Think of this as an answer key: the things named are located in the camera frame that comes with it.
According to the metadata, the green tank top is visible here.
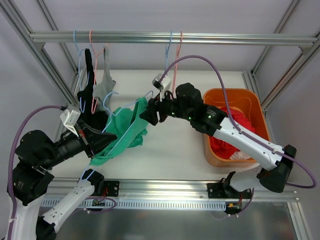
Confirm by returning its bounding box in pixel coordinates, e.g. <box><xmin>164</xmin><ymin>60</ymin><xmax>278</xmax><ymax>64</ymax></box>
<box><xmin>89</xmin><ymin>96</ymin><xmax>150</xmax><ymax>167</ymax></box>

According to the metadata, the pink hanger of grey top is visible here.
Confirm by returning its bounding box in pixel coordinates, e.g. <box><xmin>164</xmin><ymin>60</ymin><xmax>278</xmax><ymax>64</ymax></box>
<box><xmin>88</xmin><ymin>29</ymin><xmax>107</xmax><ymax>115</ymax></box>

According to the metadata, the grey tank top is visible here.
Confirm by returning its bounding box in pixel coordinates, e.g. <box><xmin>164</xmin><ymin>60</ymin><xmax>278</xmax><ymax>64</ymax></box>
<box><xmin>92</xmin><ymin>44</ymin><xmax>117</xmax><ymax>112</ymax></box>

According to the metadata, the blue hanger of red top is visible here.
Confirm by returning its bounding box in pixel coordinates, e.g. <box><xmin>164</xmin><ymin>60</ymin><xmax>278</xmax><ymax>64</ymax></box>
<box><xmin>164</xmin><ymin>31</ymin><xmax>173</xmax><ymax>70</ymax></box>

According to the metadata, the red tank top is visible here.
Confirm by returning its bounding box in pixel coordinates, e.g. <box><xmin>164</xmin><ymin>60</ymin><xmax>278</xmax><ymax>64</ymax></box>
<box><xmin>209</xmin><ymin>108</ymin><xmax>256</xmax><ymax>160</ymax></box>

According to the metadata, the white tank top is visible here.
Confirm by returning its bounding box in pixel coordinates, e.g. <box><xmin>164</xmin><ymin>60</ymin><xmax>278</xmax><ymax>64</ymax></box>
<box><xmin>229</xmin><ymin>151</ymin><xmax>251</xmax><ymax>161</ymax></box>

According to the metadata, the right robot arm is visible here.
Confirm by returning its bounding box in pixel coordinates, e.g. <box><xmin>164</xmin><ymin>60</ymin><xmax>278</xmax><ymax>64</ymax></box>
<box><xmin>139</xmin><ymin>83</ymin><xmax>297</xmax><ymax>199</ymax></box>

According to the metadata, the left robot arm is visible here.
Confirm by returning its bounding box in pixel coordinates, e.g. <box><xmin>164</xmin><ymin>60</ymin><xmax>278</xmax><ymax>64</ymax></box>
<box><xmin>5</xmin><ymin>127</ymin><xmax>117</xmax><ymax>240</ymax></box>

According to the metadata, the black tank top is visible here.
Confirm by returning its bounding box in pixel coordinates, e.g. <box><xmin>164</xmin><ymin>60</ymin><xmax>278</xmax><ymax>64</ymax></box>
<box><xmin>77</xmin><ymin>48</ymin><xmax>109</xmax><ymax>132</ymax></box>

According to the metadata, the blue hanger of black top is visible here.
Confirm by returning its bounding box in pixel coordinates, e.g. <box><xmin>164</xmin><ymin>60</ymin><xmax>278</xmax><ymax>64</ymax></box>
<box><xmin>73</xmin><ymin>30</ymin><xmax>86</xmax><ymax>114</ymax></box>

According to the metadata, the orange plastic basket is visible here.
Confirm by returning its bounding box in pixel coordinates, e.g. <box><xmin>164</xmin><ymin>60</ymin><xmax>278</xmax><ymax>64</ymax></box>
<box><xmin>203</xmin><ymin>88</ymin><xmax>270</xmax><ymax>168</ymax></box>

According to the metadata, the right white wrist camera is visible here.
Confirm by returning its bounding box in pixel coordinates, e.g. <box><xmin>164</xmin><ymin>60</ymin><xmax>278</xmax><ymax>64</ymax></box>
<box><xmin>152</xmin><ymin>73</ymin><xmax>172</xmax><ymax>101</ymax></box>

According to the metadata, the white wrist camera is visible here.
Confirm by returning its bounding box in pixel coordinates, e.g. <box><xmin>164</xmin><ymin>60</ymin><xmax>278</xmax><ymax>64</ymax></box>
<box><xmin>60</xmin><ymin>104</ymin><xmax>81</xmax><ymax>137</ymax></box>
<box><xmin>152</xmin><ymin>73</ymin><xmax>172</xmax><ymax>101</ymax></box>

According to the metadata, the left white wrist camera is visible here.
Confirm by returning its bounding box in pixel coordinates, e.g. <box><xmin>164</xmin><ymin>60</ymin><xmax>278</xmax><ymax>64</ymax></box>
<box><xmin>60</xmin><ymin>104</ymin><xmax>81</xmax><ymax>137</ymax></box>

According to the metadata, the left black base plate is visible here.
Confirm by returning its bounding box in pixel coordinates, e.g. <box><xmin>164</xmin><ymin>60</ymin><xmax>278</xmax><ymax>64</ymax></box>
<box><xmin>102</xmin><ymin>179</ymin><xmax>120</xmax><ymax>198</ymax></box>

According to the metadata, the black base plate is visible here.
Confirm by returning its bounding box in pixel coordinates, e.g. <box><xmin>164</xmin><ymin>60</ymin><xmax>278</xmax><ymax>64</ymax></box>
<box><xmin>206</xmin><ymin>182</ymin><xmax>252</xmax><ymax>199</ymax></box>
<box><xmin>102</xmin><ymin>179</ymin><xmax>120</xmax><ymax>198</ymax></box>

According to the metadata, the front aluminium rail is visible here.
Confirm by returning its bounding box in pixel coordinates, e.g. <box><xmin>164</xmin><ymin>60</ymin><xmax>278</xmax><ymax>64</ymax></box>
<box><xmin>45</xmin><ymin>178</ymin><xmax>300</xmax><ymax>202</ymax></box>

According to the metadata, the slotted cable duct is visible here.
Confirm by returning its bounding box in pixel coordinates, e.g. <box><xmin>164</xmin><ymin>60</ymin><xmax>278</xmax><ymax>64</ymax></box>
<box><xmin>39</xmin><ymin>197</ymin><xmax>241</xmax><ymax>211</ymax></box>

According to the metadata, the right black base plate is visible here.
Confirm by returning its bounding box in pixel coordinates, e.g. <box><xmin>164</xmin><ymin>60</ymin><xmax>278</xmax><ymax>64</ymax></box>
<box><xmin>206</xmin><ymin>182</ymin><xmax>252</xmax><ymax>199</ymax></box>

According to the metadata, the aluminium hanging rail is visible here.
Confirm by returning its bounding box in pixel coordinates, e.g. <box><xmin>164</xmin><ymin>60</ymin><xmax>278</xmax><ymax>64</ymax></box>
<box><xmin>29</xmin><ymin>30</ymin><xmax>320</xmax><ymax>47</ymax></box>

